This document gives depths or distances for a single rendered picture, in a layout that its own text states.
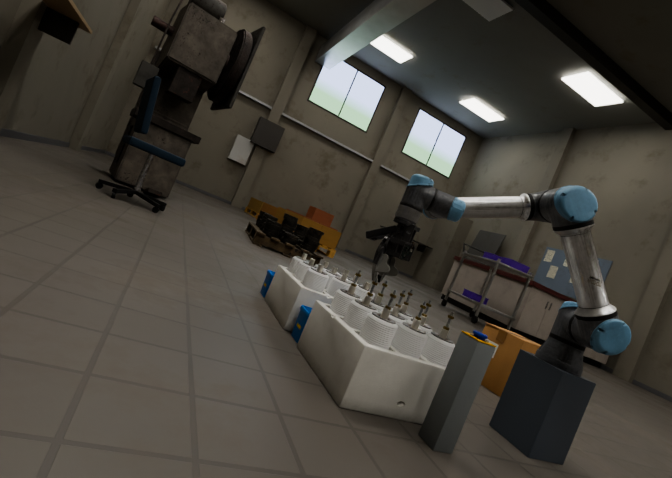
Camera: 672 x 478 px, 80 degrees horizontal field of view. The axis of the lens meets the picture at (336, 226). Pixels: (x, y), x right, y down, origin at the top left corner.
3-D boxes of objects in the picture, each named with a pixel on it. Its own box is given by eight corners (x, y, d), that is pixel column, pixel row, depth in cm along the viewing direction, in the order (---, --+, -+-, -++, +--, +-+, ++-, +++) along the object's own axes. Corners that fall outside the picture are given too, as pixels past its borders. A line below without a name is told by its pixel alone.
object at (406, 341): (411, 392, 122) (434, 337, 122) (393, 391, 116) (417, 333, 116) (389, 375, 129) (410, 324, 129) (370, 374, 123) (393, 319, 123)
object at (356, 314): (348, 366, 122) (371, 311, 122) (324, 350, 127) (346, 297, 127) (362, 364, 130) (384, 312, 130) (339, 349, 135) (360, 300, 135)
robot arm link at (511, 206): (552, 191, 147) (420, 192, 147) (570, 188, 136) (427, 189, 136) (553, 223, 147) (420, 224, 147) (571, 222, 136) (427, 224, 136)
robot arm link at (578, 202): (606, 340, 136) (566, 184, 136) (640, 353, 121) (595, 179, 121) (572, 349, 136) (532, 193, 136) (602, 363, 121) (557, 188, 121)
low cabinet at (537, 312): (605, 370, 766) (624, 324, 767) (511, 334, 664) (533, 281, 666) (520, 329, 958) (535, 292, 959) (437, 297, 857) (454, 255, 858)
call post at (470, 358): (436, 438, 114) (478, 337, 115) (452, 454, 108) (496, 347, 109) (417, 434, 112) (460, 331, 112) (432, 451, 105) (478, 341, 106)
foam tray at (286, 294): (333, 321, 207) (346, 289, 208) (365, 353, 171) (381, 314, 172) (263, 298, 192) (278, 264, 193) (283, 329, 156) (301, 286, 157)
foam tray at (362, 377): (382, 369, 159) (399, 327, 159) (444, 429, 123) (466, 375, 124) (295, 346, 143) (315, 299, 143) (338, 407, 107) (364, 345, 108)
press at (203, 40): (98, 167, 520) (176, -12, 524) (187, 202, 565) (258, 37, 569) (73, 168, 399) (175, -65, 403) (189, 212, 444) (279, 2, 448)
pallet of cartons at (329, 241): (266, 227, 754) (275, 205, 755) (309, 244, 792) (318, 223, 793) (284, 240, 634) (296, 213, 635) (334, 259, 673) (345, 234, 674)
